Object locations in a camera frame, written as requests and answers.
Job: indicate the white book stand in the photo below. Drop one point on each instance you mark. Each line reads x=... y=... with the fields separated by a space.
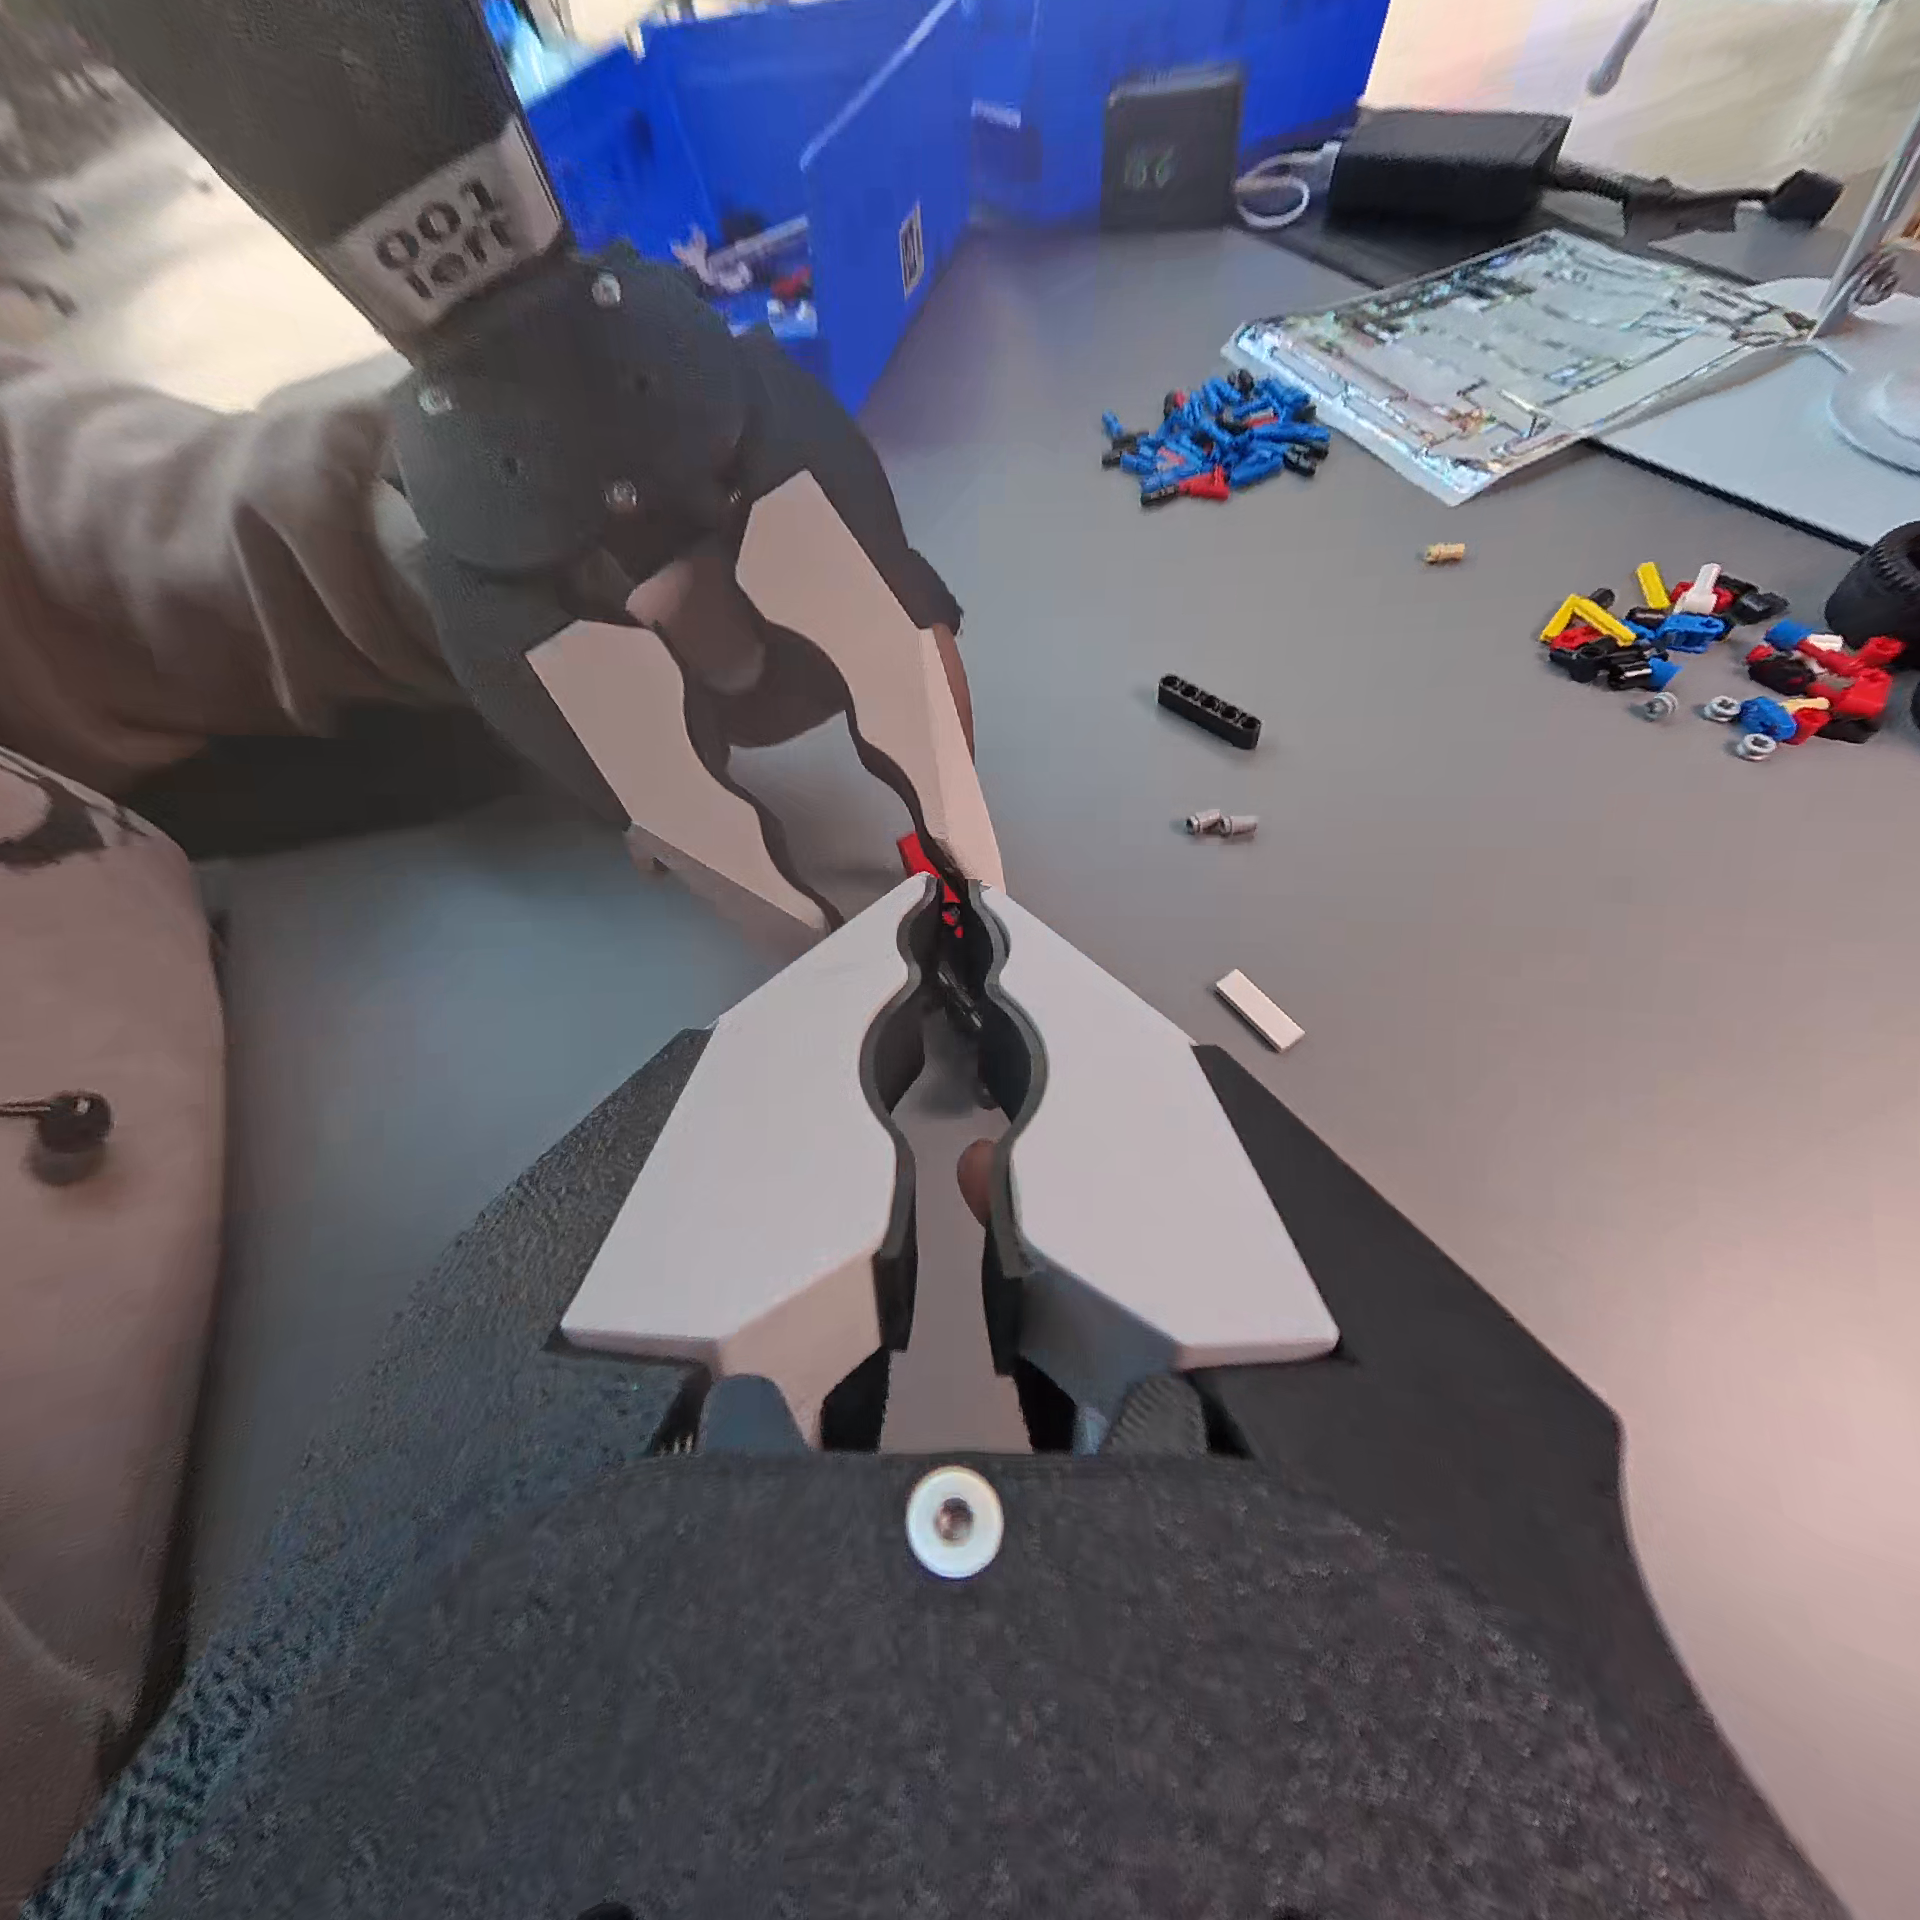
x=1799 y=436

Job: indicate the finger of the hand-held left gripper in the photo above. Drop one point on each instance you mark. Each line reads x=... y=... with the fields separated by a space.
x=644 y=735
x=884 y=659

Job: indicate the black beam assembly blue pins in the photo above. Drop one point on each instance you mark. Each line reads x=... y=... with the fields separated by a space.
x=962 y=975

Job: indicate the black power adapter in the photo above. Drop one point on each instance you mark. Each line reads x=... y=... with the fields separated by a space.
x=1439 y=164

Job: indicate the pile of mixed small bricks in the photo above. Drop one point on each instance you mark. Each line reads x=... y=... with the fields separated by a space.
x=1726 y=659

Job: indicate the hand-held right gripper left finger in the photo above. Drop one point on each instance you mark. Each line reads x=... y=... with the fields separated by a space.
x=736 y=1186

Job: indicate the large blue storage bin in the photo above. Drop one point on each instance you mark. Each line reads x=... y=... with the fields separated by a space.
x=585 y=150
x=884 y=150

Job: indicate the black rubber tyre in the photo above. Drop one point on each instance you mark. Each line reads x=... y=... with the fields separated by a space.
x=1884 y=593

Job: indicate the pile of blue pins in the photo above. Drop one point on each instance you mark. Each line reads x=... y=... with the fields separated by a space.
x=1222 y=436

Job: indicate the small black object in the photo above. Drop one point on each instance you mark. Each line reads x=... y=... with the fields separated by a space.
x=1808 y=196

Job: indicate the black square device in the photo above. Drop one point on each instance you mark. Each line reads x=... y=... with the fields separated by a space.
x=1178 y=150

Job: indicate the person's right hand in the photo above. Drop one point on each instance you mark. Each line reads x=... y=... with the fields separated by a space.
x=975 y=1186

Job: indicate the person's beige hoodie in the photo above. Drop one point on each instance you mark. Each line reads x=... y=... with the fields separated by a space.
x=105 y=1350

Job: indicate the short white tile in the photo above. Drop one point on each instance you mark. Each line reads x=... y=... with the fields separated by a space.
x=1259 y=1009

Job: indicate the person's left hand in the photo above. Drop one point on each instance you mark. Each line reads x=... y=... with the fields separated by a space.
x=721 y=629

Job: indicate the black five-hole beam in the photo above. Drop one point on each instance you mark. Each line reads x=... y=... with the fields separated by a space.
x=1210 y=710

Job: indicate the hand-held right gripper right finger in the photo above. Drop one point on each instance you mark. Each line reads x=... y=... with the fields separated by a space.
x=1172 y=1200

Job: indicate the sticker sheet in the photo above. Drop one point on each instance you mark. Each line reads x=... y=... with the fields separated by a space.
x=1501 y=360

